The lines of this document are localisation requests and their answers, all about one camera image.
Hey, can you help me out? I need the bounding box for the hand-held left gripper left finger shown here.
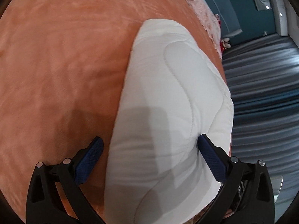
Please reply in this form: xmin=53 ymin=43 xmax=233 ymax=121
xmin=26 ymin=136 xmax=104 ymax=224

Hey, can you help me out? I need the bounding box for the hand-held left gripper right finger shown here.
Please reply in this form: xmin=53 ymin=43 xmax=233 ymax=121
xmin=197 ymin=134 xmax=275 ymax=224

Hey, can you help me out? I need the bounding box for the white quilted jacket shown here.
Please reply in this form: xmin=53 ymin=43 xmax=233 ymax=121
xmin=103 ymin=18 xmax=234 ymax=224

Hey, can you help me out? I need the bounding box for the grey curtain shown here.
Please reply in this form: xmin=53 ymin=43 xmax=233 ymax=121
xmin=221 ymin=33 xmax=299 ymax=215

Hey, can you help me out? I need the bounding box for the orange plush bed blanket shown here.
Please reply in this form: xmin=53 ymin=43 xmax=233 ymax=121
xmin=0 ymin=0 xmax=228 ymax=224

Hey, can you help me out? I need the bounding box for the red and white plush toy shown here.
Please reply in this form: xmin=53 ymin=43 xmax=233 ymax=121
xmin=220 ymin=37 xmax=232 ymax=51

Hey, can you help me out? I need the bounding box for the pink lace quilt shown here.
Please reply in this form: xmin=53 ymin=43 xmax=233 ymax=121
xmin=175 ymin=0 xmax=223 ymax=59

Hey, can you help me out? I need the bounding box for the blue padded headboard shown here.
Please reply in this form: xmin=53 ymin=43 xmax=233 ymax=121
xmin=194 ymin=0 xmax=278 ymax=45

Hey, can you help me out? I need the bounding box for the white air conditioner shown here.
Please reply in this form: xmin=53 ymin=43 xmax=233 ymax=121
xmin=270 ymin=0 xmax=294 ymax=37

